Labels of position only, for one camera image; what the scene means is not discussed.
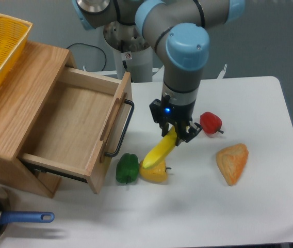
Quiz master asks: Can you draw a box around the green toy bell pepper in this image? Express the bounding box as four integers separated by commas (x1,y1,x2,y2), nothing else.
116,153,139,184

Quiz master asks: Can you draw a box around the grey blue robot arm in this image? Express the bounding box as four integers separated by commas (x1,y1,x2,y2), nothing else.
73,1,245,145

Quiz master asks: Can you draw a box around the black floor cable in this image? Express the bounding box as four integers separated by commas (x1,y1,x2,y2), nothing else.
66,42,107,72

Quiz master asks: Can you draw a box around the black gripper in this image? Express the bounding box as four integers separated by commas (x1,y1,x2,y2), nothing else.
149,96,202,146

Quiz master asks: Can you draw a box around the yellow toy banana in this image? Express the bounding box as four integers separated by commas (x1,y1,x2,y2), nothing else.
142,126,177,169

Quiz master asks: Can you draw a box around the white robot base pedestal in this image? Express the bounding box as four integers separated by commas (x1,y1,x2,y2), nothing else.
103,21,153,83

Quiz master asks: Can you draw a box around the red toy bell pepper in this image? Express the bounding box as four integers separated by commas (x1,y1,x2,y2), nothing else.
200,112,224,135

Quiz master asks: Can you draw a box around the wooden drawer cabinet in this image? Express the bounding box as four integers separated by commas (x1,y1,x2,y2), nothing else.
0,41,75,198

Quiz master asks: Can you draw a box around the black metal drawer handle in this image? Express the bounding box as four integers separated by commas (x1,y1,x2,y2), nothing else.
104,99,135,158

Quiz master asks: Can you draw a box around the orange toy bread wedge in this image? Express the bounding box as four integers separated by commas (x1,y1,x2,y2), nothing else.
216,143,249,186

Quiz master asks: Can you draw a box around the yellow toy bell pepper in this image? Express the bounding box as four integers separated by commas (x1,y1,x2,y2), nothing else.
139,160,171,183

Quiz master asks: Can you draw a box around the open wooden top drawer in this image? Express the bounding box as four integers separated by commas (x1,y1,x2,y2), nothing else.
18,67,132,193

